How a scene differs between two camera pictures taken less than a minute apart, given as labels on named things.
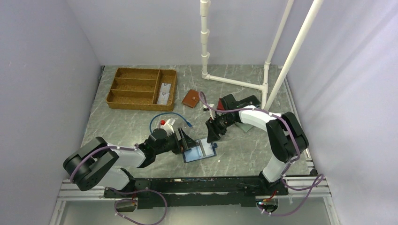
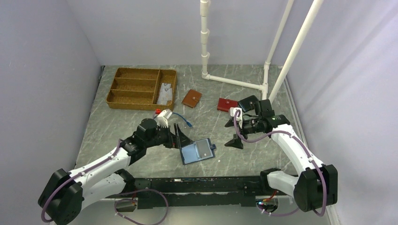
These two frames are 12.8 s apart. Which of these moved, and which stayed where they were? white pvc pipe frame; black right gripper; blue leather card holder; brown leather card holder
Moved: black right gripper
Stayed: blue leather card holder; white pvc pipe frame; brown leather card holder
